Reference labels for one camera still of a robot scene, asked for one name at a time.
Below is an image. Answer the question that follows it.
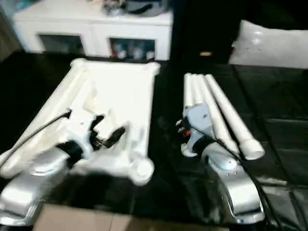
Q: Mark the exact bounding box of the white plastic table top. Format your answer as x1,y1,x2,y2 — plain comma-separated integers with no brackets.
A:
0,58,161,187

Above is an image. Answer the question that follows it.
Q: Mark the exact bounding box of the white glass-door cabinet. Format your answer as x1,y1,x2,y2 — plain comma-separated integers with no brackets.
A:
13,4,174,61

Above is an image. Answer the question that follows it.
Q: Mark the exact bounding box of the black mat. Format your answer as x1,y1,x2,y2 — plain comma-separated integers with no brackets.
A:
0,49,308,231

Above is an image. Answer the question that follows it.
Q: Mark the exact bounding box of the black case with gold label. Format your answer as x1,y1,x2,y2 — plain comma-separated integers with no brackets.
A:
172,0,241,64

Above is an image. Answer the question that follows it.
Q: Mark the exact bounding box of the grey pillow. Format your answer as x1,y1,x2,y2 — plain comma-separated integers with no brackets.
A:
228,19,308,70

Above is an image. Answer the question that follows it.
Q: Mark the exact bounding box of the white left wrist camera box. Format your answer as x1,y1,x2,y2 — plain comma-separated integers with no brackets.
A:
64,109,102,145

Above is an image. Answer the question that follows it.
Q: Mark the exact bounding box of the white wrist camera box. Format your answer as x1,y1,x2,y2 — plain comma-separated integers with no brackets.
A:
64,109,102,145
184,102,217,140

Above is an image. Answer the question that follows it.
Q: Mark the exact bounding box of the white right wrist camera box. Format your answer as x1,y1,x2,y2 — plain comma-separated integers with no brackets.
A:
184,102,217,140

